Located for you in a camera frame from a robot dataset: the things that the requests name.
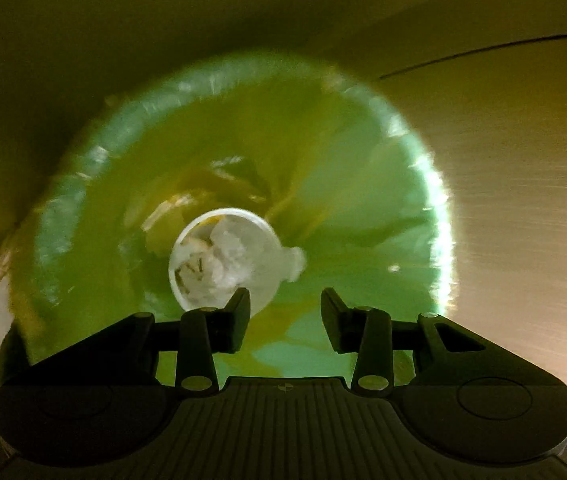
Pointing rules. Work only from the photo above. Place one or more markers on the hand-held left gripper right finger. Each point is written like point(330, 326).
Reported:
point(336, 320)

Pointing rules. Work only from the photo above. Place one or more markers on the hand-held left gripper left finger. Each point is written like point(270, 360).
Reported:
point(236, 315)

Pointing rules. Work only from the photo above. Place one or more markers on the white paper cup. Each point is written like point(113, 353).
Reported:
point(261, 282)

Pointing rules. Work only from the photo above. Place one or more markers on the white tissue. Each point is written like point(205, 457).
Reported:
point(233, 255)

